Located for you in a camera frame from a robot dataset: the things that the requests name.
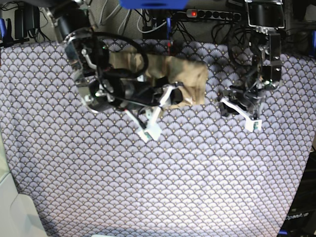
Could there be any light green cloth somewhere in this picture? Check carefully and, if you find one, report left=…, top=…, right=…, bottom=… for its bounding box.
left=0, top=141, right=47, bottom=237

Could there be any black OpenArm box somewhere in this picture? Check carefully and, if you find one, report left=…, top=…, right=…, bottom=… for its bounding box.
left=278, top=152, right=316, bottom=237

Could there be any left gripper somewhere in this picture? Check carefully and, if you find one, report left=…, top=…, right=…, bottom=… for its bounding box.
left=218, top=85, right=265, bottom=132

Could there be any blue clamp edge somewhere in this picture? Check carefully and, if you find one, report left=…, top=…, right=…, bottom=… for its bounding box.
left=0, top=18, right=13, bottom=47
left=309, top=31, right=316, bottom=58

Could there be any blue clamp right edge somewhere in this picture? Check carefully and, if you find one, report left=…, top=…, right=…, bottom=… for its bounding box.
left=309, top=31, right=316, bottom=58

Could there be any purple fan-pattern table cloth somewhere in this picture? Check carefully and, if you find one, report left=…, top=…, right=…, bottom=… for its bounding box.
left=0, top=42, right=316, bottom=237

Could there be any blue clamp left edge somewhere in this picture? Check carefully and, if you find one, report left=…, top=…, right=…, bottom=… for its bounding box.
left=0, top=18, right=13, bottom=47

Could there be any black power strip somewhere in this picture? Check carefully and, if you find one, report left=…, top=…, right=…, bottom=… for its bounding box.
left=186, top=9, right=241, bottom=21

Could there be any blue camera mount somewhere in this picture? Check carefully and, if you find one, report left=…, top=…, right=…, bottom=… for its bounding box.
left=119, top=0, right=188, bottom=9

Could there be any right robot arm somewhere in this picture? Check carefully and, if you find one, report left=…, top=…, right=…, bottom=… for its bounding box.
left=40, top=0, right=182, bottom=142

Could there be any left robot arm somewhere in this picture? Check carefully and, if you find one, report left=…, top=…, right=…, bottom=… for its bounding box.
left=219, top=0, right=285, bottom=132

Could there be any camouflage T-shirt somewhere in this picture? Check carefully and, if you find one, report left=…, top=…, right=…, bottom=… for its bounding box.
left=109, top=48, right=208, bottom=109

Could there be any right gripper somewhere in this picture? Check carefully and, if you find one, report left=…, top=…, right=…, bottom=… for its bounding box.
left=120, top=80, right=184, bottom=142

